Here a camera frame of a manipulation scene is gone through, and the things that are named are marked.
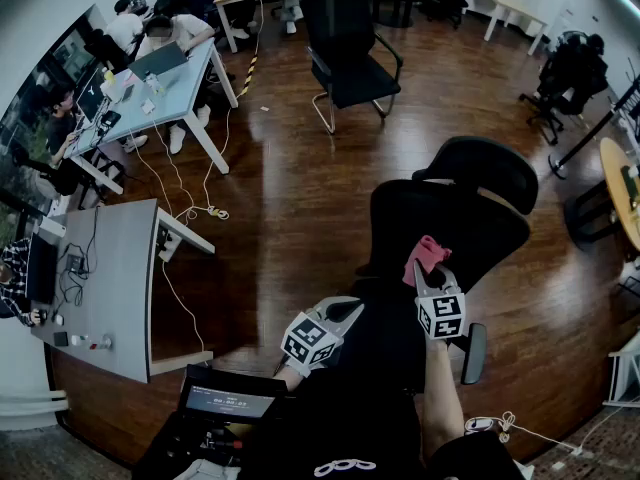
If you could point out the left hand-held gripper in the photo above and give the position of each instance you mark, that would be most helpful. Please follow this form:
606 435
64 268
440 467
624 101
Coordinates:
310 340

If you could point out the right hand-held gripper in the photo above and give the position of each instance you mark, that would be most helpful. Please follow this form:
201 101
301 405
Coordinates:
445 313

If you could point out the pink cloth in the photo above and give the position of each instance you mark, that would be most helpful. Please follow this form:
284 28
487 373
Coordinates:
425 250

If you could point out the person's left forearm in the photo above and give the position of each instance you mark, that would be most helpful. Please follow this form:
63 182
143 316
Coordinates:
290 380

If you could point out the person's right forearm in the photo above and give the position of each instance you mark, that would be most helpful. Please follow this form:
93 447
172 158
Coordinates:
442 393

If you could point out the black chair seat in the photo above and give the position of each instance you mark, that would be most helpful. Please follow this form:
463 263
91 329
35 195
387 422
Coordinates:
385 308

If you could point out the black chair armrest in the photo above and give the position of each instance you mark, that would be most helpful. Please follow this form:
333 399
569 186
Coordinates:
475 353

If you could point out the person's black shirt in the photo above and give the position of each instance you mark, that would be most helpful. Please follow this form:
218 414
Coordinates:
350 433

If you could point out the black mesh chair headrest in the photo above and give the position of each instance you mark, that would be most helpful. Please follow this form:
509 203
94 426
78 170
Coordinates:
480 168

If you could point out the white power strip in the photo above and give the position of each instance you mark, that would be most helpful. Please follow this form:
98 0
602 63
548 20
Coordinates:
479 423
166 250

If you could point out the black display screen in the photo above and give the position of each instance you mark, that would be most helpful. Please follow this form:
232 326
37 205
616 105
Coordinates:
225 398

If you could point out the round wooden table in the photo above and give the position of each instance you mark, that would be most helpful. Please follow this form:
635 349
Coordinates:
622 193

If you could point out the black visitor chair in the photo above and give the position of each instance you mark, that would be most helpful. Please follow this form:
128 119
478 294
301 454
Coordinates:
350 68

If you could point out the grey curved desk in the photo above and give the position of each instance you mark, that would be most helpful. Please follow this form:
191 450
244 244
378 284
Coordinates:
115 278

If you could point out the black office chair with jacket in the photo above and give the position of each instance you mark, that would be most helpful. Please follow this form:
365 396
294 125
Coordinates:
575 73

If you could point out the light blue desk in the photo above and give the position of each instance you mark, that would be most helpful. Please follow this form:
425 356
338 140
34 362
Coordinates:
175 98

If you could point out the small wooden desk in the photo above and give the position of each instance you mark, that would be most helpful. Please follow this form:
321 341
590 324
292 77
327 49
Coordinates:
510 3

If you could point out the black monitor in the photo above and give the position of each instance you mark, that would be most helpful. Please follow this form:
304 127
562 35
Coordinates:
42 268
92 98

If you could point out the grey laptop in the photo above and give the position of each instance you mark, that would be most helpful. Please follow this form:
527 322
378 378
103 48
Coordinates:
157 60

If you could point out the black stanchion post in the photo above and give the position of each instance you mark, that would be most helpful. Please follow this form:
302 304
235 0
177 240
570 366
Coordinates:
559 165

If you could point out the white shelf frame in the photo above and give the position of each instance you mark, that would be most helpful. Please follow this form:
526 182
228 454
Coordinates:
616 378

